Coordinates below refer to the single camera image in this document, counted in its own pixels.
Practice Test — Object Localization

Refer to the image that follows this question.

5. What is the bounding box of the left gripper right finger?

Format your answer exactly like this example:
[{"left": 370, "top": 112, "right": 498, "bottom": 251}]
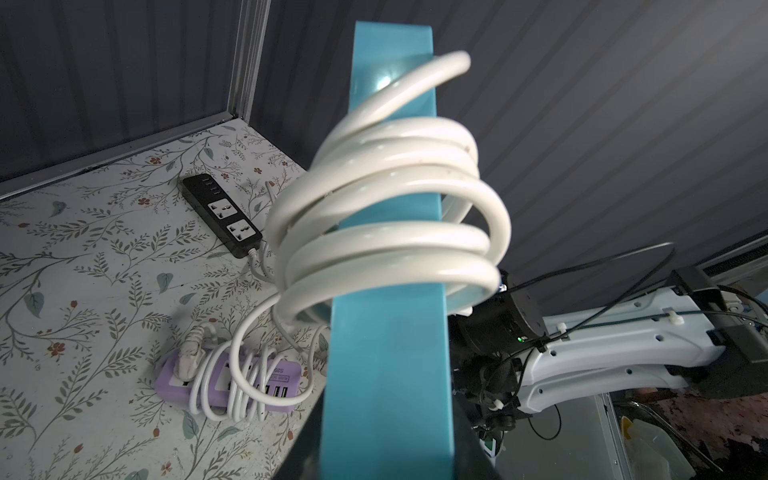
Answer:
[{"left": 452, "top": 397, "right": 501, "bottom": 480}]

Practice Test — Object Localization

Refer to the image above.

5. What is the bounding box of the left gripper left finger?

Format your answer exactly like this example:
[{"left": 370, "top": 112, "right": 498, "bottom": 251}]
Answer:
[{"left": 272, "top": 393, "right": 325, "bottom": 480}]

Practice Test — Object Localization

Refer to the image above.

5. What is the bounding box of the teal power strip white cord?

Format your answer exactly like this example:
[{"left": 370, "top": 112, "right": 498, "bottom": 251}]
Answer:
[{"left": 227, "top": 20, "right": 514, "bottom": 480}]

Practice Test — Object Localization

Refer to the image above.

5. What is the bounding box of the black power strip white cord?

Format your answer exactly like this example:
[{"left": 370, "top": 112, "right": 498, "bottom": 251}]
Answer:
[{"left": 178, "top": 172, "right": 283, "bottom": 283}]

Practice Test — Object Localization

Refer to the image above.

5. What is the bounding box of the purple power strip white cord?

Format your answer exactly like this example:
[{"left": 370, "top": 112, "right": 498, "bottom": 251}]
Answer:
[{"left": 154, "top": 323, "right": 304, "bottom": 424}]

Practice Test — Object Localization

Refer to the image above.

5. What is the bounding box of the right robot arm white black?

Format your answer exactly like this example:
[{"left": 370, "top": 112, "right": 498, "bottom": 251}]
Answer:
[{"left": 448, "top": 267, "right": 767, "bottom": 443}]

